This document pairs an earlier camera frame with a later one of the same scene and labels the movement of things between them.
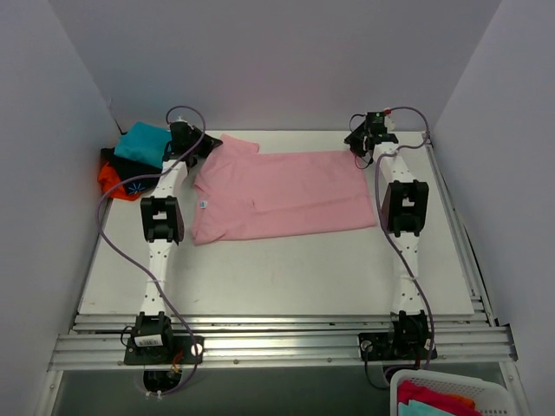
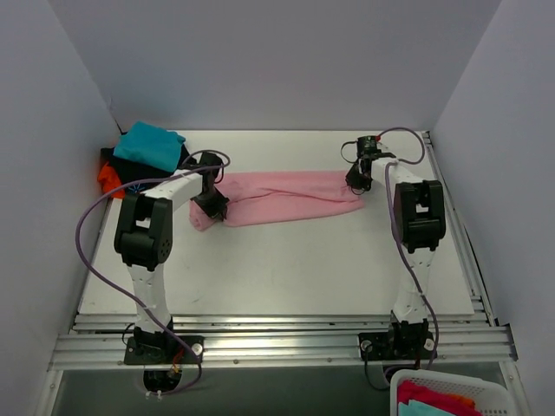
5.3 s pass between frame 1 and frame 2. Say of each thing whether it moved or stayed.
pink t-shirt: moved
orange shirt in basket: stayed
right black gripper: moved
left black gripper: moved
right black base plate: stayed
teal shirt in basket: stayed
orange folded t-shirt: stayed
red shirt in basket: stayed
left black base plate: stayed
